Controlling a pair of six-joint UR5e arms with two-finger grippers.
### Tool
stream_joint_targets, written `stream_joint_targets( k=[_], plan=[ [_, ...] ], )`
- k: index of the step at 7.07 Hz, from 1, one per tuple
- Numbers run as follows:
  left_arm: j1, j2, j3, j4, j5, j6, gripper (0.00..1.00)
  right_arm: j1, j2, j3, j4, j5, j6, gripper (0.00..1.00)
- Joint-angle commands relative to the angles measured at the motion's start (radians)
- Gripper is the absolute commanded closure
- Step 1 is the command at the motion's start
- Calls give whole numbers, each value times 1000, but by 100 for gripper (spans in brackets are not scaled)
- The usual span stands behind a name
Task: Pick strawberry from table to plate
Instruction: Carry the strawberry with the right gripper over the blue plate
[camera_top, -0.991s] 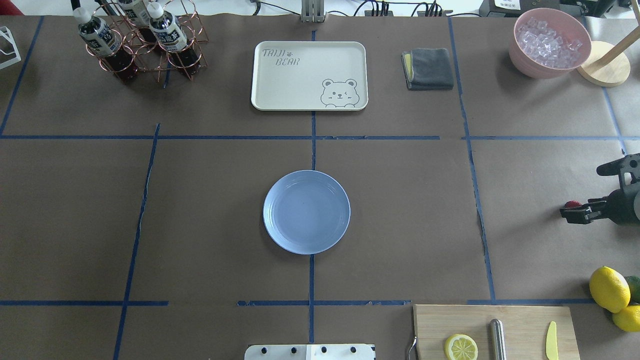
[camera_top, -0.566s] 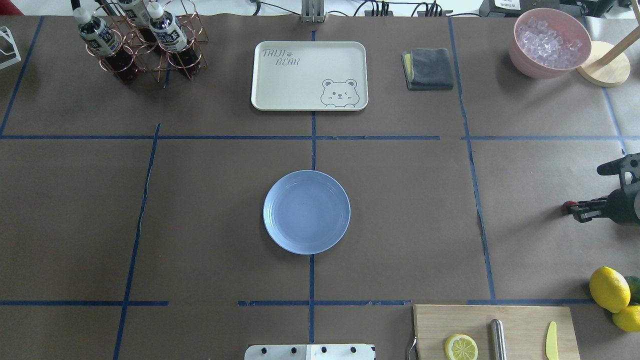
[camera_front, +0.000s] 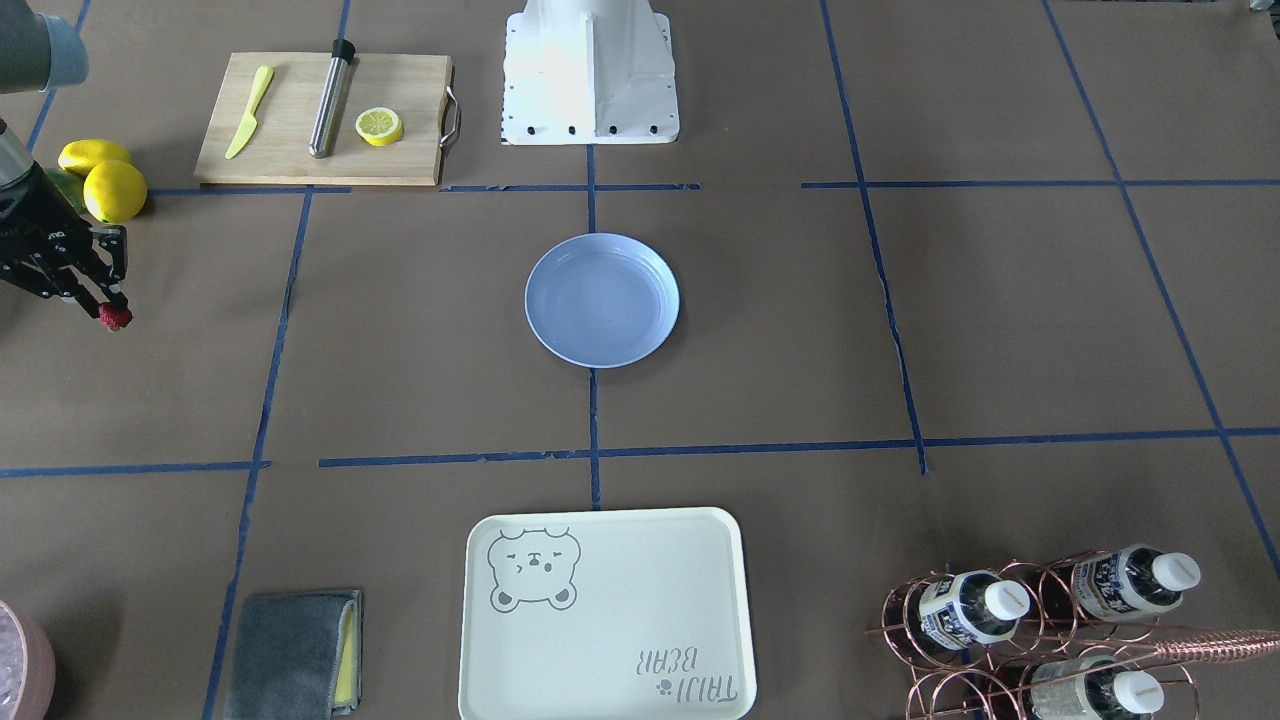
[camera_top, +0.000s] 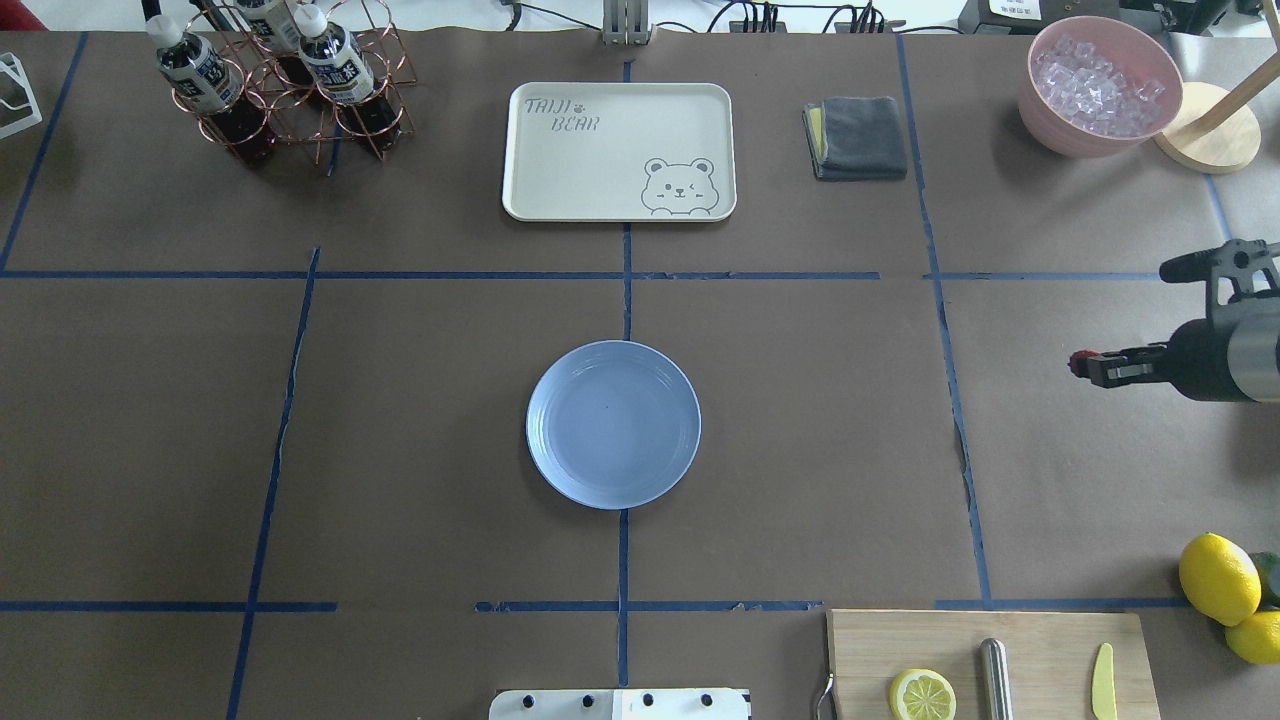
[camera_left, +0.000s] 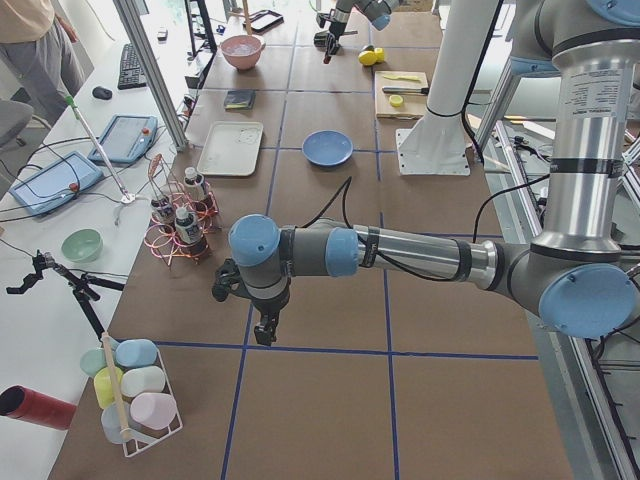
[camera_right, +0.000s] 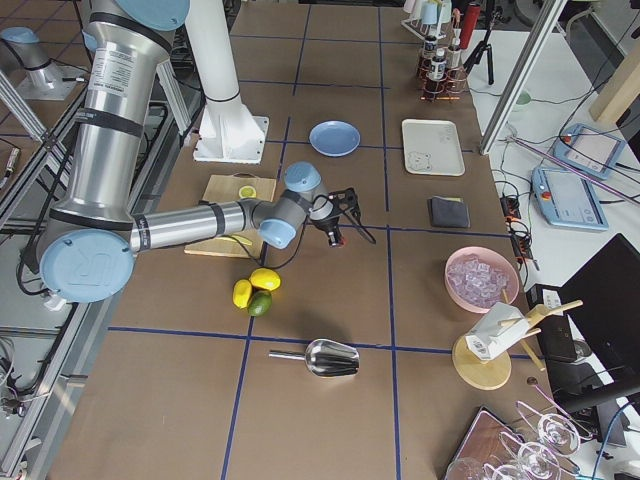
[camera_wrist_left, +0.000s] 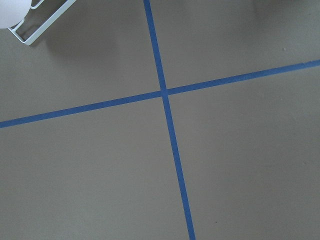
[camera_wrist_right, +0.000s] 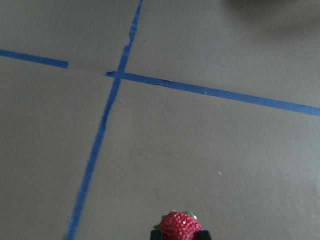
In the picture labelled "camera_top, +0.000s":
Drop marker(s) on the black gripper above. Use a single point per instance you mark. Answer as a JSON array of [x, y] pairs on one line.
[[1198, 360]]

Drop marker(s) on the red strawberry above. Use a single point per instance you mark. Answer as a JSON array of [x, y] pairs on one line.
[[1078, 363]]

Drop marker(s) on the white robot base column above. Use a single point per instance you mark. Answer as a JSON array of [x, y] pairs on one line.
[[623, 703]]

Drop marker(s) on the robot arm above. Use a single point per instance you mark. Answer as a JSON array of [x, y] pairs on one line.
[[1235, 363]]

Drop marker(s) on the blue plate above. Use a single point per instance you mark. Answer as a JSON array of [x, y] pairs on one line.
[[613, 425]]

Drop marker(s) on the yellow lemon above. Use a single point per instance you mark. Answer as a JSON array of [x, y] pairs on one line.
[[1256, 638], [1219, 579]]

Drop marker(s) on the green lime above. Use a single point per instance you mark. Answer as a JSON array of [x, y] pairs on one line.
[[1266, 564]]

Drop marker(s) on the wooden cup stand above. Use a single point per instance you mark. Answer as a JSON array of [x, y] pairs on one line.
[[1214, 131]]

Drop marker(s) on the pink bowl of ice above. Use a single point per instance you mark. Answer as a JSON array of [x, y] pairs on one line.
[[1094, 86]]

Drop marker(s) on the wooden cutting board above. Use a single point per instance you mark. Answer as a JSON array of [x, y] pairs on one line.
[[1050, 655]]

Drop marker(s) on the yellow plastic knife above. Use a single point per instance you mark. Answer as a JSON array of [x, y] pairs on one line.
[[1103, 688]]

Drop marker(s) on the grey folded cloth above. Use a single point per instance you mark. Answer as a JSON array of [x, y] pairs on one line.
[[855, 139]]

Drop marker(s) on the lemon half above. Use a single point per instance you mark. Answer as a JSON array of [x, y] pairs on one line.
[[921, 694]]

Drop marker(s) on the cream bear tray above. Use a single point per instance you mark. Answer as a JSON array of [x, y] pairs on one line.
[[590, 152]]

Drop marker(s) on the tea bottle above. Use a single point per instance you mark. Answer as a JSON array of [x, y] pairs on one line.
[[210, 88], [333, 57]]

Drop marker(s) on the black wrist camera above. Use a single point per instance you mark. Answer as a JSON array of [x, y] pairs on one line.
[[1238, 271]]

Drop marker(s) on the steel knife handle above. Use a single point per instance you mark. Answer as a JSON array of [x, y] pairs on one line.
[[994, 657]]

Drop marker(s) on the copper wire bottle rack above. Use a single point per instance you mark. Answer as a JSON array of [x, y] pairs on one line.
[[260, 39]]

